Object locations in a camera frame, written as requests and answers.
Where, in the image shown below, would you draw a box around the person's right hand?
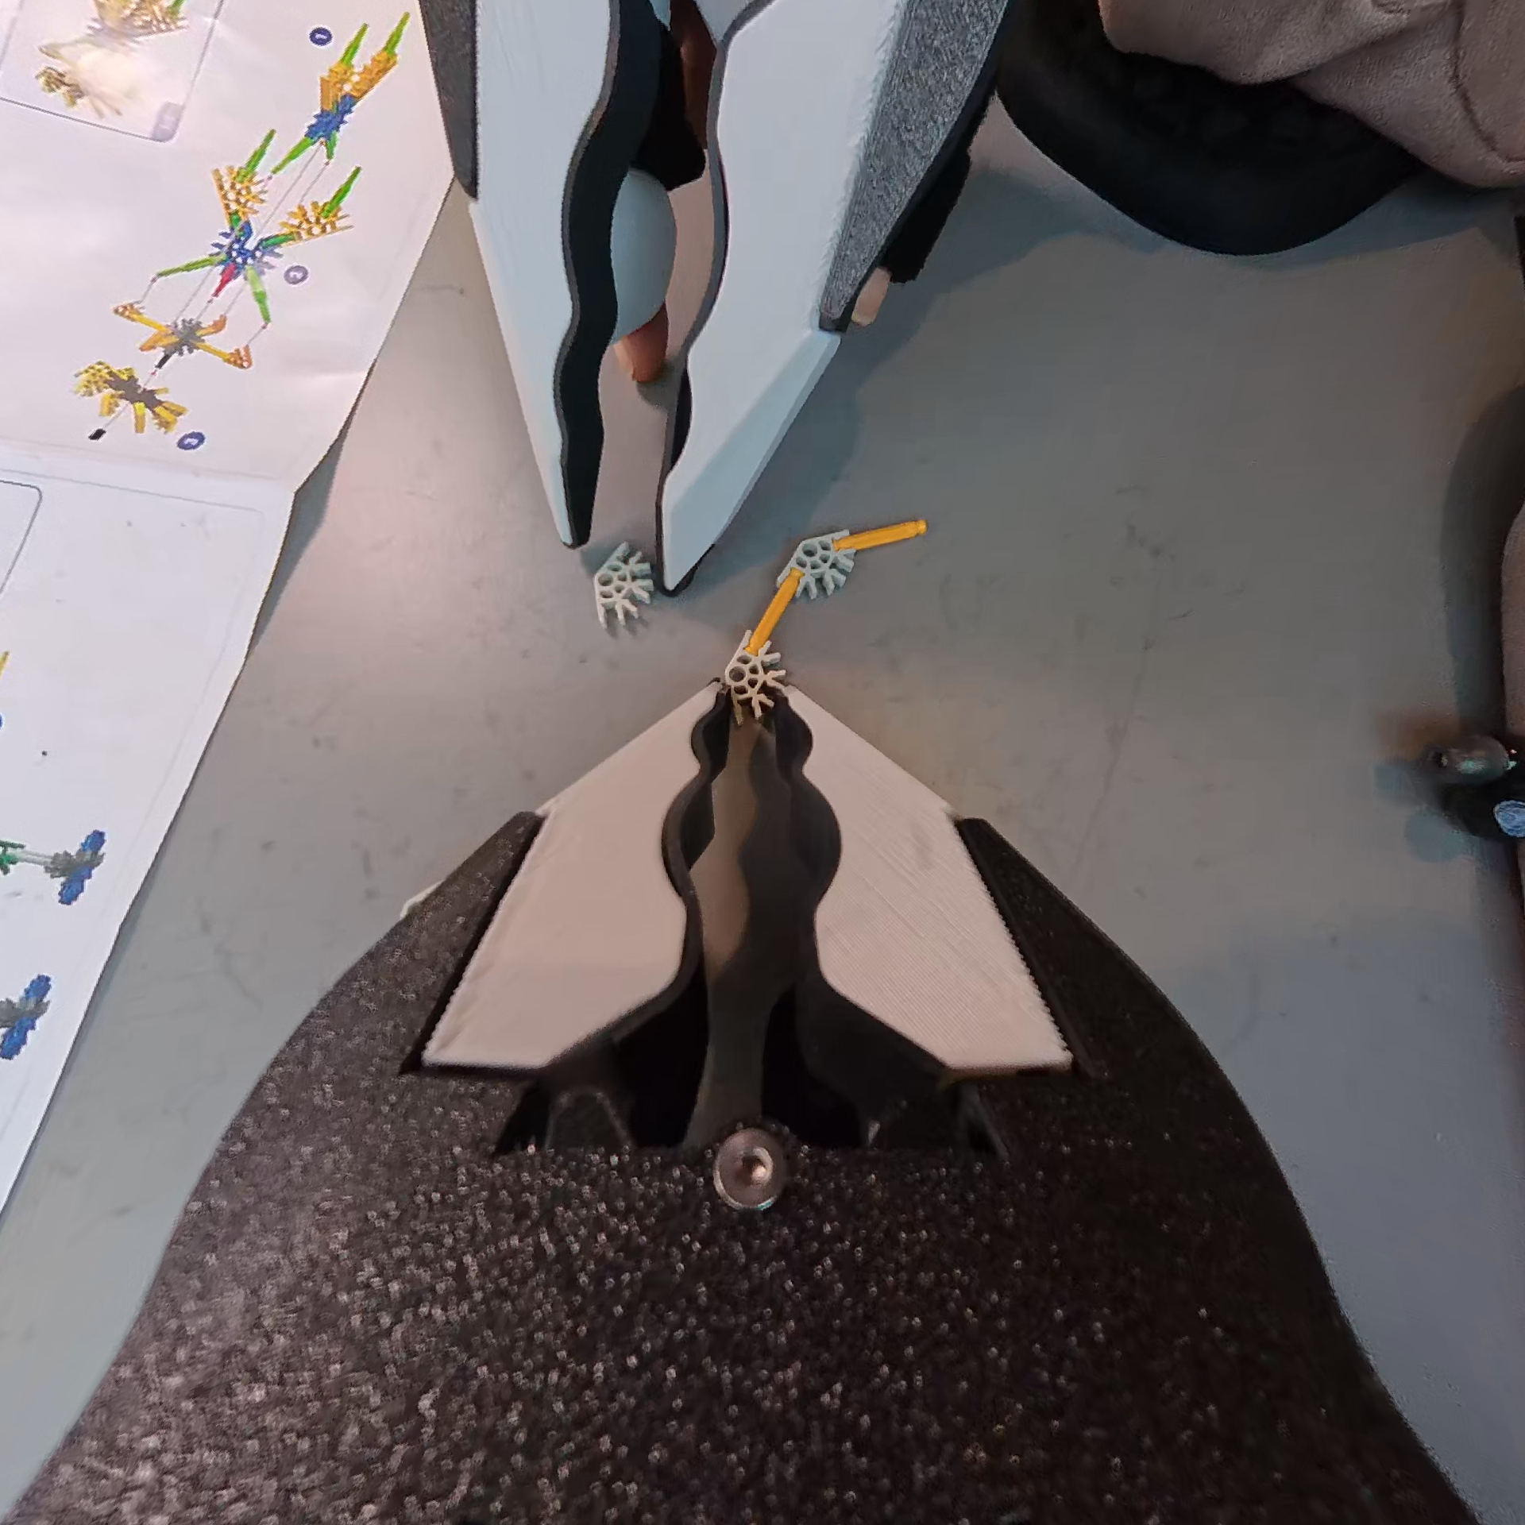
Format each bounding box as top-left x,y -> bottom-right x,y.
614,302 -> 674,385

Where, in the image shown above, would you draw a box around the white building instruction sheet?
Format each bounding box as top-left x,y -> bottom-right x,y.
0,0 -> 460,1206

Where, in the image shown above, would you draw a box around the black wired earphones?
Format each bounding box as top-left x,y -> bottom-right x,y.
1424,732 -> 1525,841

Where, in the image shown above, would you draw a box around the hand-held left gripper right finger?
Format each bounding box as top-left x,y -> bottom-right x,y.
763,689 -> 1075,1152

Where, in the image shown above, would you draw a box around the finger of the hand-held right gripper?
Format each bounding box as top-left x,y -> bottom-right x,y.
656,0 -> 905,596
469,0 -> 663,551

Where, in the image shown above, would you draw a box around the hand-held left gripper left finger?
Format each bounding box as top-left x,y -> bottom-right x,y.
423,685 -> 743,1152

